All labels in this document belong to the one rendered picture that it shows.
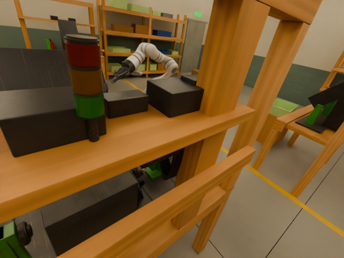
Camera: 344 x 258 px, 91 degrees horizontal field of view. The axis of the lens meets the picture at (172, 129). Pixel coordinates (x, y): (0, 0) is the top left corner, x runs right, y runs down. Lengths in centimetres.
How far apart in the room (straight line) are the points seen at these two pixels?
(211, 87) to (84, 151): 38
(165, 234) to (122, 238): 48
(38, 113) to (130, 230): 37
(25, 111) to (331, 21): 759
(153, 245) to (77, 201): 46
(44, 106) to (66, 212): 38
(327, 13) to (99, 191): 760
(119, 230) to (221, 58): 55
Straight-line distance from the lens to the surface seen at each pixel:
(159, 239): 99
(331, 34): 757
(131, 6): 631
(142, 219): 57
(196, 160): 66
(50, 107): 37
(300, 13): 84
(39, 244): 105
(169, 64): 138
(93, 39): 32
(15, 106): 40
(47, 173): 34
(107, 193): 68
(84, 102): 33
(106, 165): 34
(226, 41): 52
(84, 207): 66
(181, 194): 64
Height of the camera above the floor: 177
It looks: 31 degrees down
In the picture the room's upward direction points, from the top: 9 degrees clockwise
